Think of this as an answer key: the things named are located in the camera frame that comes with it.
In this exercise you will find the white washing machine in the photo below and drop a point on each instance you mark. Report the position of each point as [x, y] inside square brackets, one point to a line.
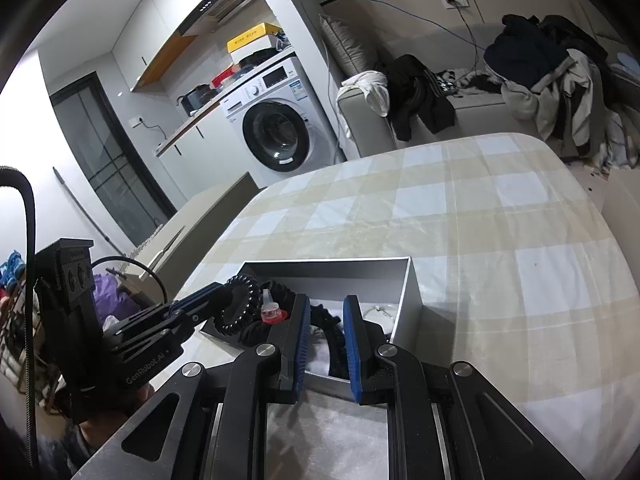
[280, 120]

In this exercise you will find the black rice cooker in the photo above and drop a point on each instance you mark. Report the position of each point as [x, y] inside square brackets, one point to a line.
[192, 96]

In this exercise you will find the cluttered shelf rack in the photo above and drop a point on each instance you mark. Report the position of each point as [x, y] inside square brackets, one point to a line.
[15, 340]

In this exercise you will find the black garment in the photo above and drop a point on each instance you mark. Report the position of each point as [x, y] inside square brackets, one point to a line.
[415, 95]

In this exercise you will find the light blue cushion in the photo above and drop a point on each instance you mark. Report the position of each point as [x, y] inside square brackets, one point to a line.
[627, 62]

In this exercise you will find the white kitchen cabinet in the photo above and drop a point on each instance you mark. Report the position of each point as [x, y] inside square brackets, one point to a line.
[200, 160]

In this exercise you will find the small red cap bottle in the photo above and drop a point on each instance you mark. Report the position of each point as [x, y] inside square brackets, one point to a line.
[272, 313]

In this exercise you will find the purple bag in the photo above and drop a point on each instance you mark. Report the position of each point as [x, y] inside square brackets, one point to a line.
[117, 302]

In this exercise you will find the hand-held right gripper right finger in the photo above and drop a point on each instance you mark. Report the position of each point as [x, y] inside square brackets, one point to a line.
[354, 350]

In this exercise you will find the steel range hood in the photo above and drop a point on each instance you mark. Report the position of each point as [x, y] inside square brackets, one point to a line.
[220, 2]

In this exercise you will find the pile of clothes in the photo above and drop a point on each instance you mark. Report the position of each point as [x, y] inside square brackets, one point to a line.
[550, 75]

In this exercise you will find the red container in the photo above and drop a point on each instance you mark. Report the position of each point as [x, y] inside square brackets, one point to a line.
[223, 79]

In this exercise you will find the white garment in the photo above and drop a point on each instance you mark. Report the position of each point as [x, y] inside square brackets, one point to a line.
[372, 87]

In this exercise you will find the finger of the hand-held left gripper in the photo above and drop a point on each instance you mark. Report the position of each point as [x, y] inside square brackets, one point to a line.
[210, 315]
[205, 297]

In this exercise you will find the beige sofa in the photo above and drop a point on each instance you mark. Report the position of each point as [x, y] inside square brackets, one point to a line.
[370, 130]

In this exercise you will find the black framed glass door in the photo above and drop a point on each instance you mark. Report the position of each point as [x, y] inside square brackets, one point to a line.
[100, 160]

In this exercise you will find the grey cardboard box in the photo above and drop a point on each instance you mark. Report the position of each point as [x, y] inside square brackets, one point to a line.
[407, 305]

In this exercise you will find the white wall cabinet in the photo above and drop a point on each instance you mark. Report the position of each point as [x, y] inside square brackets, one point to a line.
[150, 25]

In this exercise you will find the black white patterned cloth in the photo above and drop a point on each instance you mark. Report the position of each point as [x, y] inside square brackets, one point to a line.
[442, 82]

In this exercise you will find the person's left hand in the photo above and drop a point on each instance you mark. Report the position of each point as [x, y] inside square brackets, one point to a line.
[115, 420]

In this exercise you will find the white wall outlet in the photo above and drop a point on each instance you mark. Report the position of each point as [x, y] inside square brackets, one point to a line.
[456, 1]

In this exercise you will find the grey pillow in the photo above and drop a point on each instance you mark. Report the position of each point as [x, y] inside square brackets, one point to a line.
[345, 42]

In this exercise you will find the yellow cardboard box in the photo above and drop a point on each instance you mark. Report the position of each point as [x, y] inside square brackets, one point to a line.
[252, 36]

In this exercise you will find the dark pole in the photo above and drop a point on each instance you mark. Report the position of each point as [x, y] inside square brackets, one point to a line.
[85, 210]

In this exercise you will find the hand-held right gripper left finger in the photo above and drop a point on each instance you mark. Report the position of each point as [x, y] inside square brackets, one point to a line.
[299, 345]

